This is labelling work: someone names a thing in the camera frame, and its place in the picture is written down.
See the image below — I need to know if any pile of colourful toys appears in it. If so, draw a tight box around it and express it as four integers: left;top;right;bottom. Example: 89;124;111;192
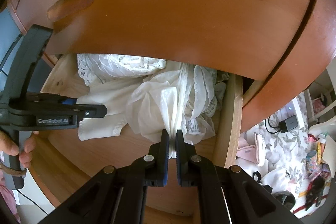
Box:
306;132;334;180

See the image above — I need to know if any black charger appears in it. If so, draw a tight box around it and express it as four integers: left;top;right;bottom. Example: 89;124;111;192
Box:
278;116;300;134

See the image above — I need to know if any white power strip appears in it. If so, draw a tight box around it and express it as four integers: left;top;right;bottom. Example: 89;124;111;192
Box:
285;102;303;119

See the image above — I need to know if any pink garment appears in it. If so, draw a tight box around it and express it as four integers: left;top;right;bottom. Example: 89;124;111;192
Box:
236;132;265;165

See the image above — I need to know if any brown strap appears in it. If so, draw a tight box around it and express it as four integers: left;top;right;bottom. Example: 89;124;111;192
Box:
0;162;27;177

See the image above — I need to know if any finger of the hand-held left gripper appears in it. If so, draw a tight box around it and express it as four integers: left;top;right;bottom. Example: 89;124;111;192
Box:
59;98;79;106
76;105;108;122

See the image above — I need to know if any wooden nightstand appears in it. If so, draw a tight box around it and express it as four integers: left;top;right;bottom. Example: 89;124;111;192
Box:
0;0;336;224

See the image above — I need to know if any person's left hand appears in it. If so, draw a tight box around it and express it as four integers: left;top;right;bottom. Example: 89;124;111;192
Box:
0;130;36;169

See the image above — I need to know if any black charger cable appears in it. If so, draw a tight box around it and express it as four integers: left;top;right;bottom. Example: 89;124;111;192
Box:
265;116;281;135

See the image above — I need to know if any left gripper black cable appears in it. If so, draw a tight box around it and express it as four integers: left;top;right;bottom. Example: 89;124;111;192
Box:
16;187;53;217

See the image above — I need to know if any black fuzzy item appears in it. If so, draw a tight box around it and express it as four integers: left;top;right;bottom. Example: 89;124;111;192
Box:
306;177;328;207

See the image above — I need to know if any white sheer garment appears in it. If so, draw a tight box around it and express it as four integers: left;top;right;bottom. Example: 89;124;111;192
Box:
126;61;229;159

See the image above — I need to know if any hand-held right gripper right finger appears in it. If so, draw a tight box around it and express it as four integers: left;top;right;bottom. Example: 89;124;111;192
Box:
175;130;302;224

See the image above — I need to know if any white mat with red trim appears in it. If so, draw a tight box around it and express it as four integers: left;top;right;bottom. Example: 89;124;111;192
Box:
291;187;331;217

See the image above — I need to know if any curved wooden drawer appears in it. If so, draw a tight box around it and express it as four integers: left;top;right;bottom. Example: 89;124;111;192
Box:
16;0;323;81

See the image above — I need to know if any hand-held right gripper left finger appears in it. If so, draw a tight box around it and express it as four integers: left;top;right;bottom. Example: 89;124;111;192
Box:
38;130;170;224

